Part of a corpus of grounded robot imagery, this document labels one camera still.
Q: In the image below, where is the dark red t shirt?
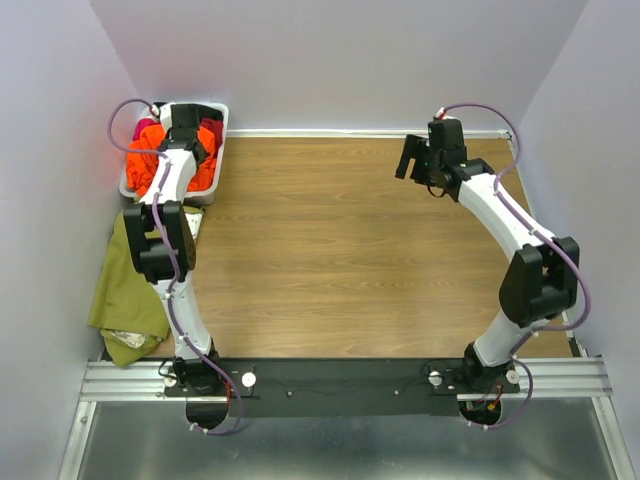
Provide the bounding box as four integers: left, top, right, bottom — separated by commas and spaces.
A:
198, 118, 224, 157

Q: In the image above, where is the white plastic laundry basket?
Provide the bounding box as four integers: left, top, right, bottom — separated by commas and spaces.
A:
119, 102, 229, 206

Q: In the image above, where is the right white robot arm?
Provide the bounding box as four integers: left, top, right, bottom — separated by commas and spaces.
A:
395, 115, 580, 392

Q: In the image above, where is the orange t shirt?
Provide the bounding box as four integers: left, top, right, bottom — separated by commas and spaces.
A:
125, 123, 217, 197

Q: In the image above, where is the black t shirt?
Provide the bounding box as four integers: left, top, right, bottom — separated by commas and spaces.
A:
197, 105, 225, 122

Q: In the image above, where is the olive green snoopy t shirt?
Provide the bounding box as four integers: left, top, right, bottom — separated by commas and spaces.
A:
87, 203, 207, 369

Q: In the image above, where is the pink t shirt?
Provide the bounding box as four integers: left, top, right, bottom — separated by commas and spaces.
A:
132, 117, 157, 141

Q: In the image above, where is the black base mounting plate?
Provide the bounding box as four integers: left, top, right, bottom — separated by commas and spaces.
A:
158, 358, 520, 419

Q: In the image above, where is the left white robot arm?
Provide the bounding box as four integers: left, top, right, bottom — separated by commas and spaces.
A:
123, 101, 224, 396

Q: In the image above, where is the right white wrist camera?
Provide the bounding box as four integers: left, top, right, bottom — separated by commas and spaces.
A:
434, 107, 448, 120

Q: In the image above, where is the aluminium frame rail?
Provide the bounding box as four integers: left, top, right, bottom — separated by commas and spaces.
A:
79, 357, 613, 402

